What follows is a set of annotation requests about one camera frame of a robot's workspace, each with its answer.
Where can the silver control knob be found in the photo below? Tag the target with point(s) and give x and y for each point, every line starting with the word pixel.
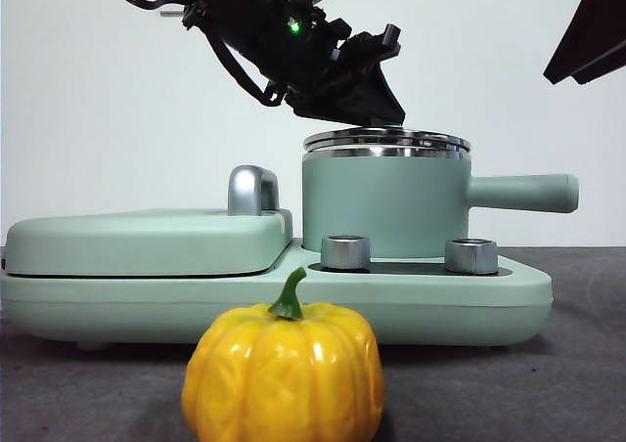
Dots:
pixel 344 253
pixel 470 257

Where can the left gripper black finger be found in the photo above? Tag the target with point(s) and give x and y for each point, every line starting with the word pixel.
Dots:
pixel 384 100
pixel 332 102

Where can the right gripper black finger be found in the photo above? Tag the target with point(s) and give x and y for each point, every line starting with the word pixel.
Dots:
pixel 604 68
pixel 592 21

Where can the mint green breakfast machine base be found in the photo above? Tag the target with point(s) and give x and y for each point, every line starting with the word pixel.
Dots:
pixel 342 310

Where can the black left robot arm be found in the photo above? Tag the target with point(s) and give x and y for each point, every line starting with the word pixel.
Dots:
pixel 254 16

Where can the yellow toy pumpkin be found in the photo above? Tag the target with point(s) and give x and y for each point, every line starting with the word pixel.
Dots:
pixel 283 373

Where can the mint green hinged griddle cover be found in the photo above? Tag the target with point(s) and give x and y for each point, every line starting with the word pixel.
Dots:
pixel 147 241

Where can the glass lid with green knob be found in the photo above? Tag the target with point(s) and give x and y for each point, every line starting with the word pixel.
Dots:
pixel 415 139

